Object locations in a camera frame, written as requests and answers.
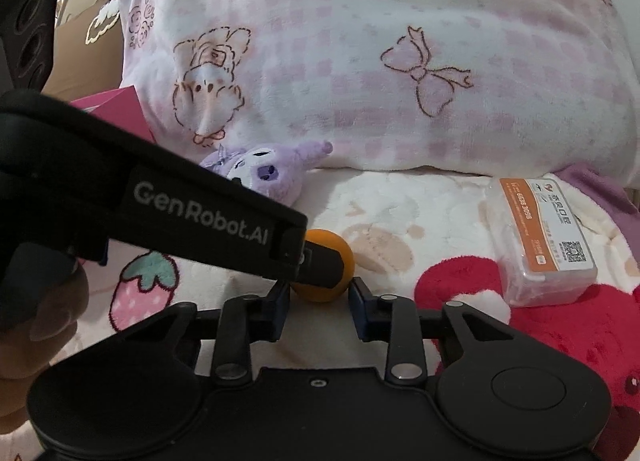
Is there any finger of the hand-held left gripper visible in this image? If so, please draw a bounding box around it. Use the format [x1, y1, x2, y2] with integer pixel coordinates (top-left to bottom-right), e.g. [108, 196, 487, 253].
[299, 239, 354, 291]

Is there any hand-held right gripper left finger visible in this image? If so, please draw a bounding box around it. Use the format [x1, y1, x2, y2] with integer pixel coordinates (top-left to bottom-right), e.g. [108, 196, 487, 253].
[122, 281, 292, 382]

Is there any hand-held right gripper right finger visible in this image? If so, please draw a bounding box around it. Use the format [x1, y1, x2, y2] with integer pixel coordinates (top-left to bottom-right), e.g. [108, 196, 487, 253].
[348, 277, 511, 383]

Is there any orange ball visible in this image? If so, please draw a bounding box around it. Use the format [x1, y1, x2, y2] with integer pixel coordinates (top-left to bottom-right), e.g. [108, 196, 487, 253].
[290, 228, 356, 303]

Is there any pink cardboard box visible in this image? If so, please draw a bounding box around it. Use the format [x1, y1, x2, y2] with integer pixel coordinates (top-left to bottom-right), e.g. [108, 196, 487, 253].
[70, 86, 156, 144]

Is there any purple plush toy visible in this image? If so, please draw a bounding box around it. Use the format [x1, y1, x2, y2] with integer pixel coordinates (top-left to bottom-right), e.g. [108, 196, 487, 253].
[200, 139, 333, 204]

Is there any clear plastic box orange label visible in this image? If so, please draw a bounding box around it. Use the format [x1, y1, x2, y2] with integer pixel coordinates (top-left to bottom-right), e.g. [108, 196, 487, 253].
[487, 173, 601, 309]

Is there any person's left hand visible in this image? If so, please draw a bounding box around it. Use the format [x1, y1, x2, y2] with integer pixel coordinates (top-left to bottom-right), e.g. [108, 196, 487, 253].
[0, 261, 91, 422]

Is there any printed fleece blanket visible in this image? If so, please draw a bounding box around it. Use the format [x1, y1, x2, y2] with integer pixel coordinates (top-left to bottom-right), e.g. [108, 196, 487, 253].
[0, 161, 640, 461]

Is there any brown cushion cloud print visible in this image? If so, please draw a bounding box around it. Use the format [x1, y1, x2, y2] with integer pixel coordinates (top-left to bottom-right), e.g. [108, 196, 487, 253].
[42, 0, 126, 102]

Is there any pink checked pillow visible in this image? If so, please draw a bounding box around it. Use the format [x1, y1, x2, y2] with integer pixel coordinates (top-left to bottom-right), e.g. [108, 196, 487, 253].
[117, 0, 640, 176]

